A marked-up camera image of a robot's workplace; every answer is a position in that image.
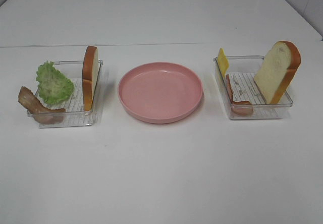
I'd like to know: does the left clear plastic tray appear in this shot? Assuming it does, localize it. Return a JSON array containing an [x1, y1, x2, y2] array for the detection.
[[35, 60, 107, 128]]

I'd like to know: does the green lettuce leaf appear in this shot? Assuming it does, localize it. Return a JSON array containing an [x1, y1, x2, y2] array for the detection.
[[36, 61, 74, 104]]

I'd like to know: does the bacon strip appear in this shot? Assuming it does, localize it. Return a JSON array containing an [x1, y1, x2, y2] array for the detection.
[[226, 74, 253, 116], [18, 86, 66, 125]]

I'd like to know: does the bread slice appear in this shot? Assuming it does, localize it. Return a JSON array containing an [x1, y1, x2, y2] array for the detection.
[[82, 46, 99, 111], [254, 41, 301, 104]]

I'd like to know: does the clear plastic tray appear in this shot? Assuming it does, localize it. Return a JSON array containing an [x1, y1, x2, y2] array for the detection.
[[213, 55, 293, 120], [35, 60, 107, 128]]

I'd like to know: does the right clear plastic tray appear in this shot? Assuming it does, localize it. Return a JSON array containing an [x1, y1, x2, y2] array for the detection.
[[213, 55, 293, 120]]

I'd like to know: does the pink round plate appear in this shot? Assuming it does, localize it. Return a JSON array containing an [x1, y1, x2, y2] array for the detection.
[[118, 62, 203, 124]]

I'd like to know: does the yellow cheese slice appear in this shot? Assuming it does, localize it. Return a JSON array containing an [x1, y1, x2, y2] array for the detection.
[[218, 48, 229, 78]]

